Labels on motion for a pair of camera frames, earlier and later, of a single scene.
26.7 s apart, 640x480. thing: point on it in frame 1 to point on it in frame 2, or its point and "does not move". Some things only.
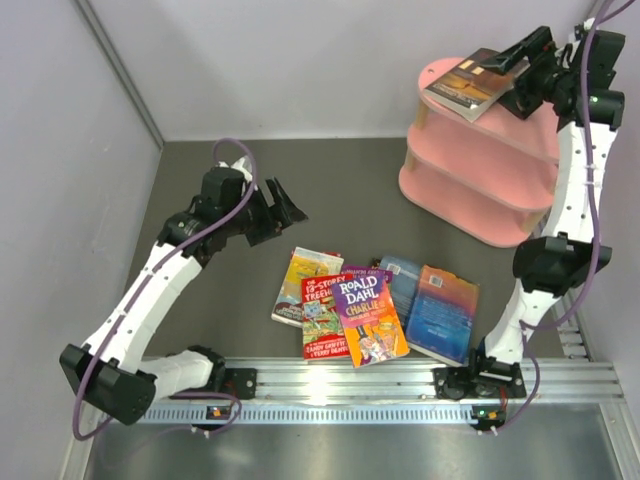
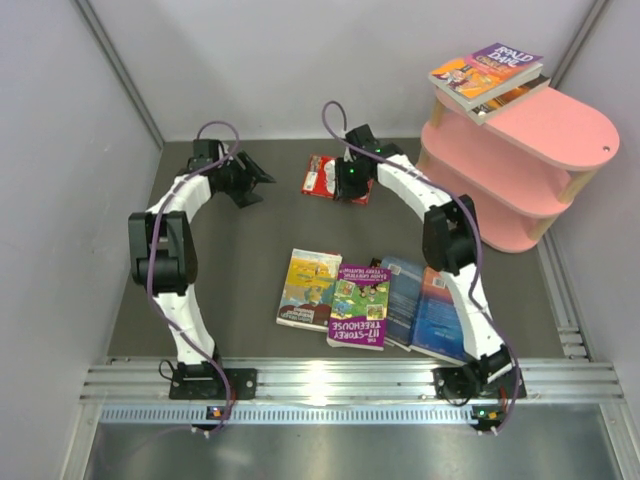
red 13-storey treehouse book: [324, 335] to [320, 178]
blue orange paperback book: [442, 316] does not move
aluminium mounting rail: [411, 379] does not move
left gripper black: [270, 215] to [242, 178]
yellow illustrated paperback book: [304, 263] does not move
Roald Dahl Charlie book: [370, 321] to [475, 79]
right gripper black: [526, 86] to [351, 190]
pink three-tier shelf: [492, 179] does not move
